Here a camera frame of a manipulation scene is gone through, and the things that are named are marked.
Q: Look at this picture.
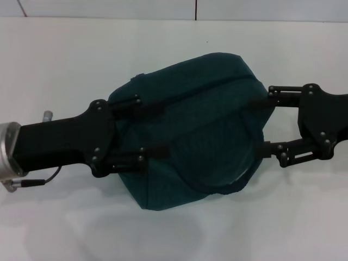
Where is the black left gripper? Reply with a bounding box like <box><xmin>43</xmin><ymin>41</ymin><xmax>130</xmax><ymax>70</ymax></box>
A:
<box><xmin>11</xmin><ymin>94</ymin><xmax>171</xmax><ymax>179</ymax></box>

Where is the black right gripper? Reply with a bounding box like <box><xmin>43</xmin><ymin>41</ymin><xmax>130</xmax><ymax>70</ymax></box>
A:
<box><xmin>248</xmin><ymin>83</ymin><xmax>348</xmax><ymax>169</ymax></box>

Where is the dark teal fabric bag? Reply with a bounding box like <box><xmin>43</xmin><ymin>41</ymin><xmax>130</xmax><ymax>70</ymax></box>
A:
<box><xmin>107</xmin><ymin>51</ymin><xmax>269</xmax><ymax>212</ymax></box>

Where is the left arm cable with plug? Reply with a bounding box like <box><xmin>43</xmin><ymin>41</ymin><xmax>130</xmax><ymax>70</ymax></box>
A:
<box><xmin>0</xmin><ymin>165</ymin><xmax>63</xmax><ymax>194</ymax></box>

